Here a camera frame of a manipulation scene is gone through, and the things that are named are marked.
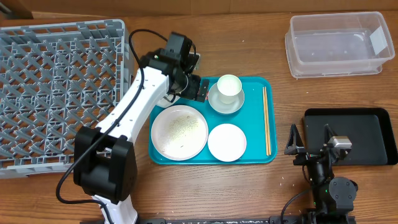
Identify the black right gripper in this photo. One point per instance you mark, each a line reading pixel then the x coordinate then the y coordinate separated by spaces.
pixel 294 144

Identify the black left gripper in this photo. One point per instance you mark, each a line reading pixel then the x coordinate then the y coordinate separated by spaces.
pixel 196 90

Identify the grey small saucer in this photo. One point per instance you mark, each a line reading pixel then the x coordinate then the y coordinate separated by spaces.
pixel 222 108

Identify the cream cup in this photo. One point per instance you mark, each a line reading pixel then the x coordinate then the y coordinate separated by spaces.
pixel 229 86

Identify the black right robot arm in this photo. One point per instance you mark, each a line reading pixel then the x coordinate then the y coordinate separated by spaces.
pixel 333 197

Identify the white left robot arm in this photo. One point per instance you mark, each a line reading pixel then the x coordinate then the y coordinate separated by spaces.
pixel 105 165

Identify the grey dishwasher rack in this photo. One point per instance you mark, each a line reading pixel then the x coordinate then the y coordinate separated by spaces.
pixel 56 78

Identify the crumpled white napkin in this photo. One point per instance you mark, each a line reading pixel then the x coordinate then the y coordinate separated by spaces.
pixel 167 101

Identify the large white plate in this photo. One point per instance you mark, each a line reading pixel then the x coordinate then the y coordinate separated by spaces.
pixel 179 132

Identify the teal plastic tray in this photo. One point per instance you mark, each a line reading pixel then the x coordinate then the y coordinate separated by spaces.
pixel 249 118

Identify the black plastic tray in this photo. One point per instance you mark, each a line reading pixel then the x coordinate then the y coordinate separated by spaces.
pixel 369 129

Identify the right wooden chopstick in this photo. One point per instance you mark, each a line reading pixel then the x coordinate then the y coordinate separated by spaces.
pixel 266 113

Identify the clear plastic container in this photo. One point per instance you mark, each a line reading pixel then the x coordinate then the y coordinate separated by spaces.
pixel 338 44

